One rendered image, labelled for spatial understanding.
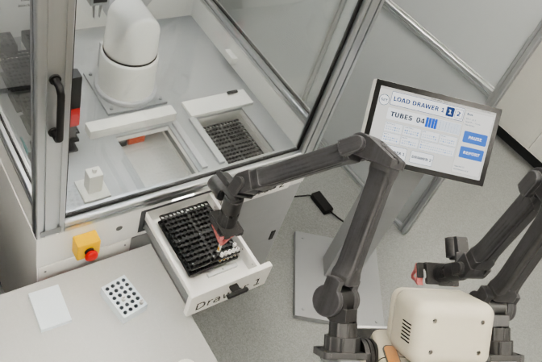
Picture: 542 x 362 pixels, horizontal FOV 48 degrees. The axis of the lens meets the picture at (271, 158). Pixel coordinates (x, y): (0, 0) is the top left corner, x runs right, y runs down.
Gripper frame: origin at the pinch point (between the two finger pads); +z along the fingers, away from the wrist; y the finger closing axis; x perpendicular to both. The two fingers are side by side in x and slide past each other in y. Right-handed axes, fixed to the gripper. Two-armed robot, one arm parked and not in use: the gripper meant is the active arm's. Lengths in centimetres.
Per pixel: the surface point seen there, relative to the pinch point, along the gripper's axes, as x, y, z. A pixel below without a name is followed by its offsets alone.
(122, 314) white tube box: -30.7, 2.7, 18.5
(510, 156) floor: 279, -64, 89
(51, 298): -47, -11, 20
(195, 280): -7.0, 1.7, 14.3
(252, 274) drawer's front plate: 7.0, 10.5, 6.3
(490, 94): 152, -31, -9
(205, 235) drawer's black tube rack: 0.2, -9.1, 7.2
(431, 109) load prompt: 96, -18, -20
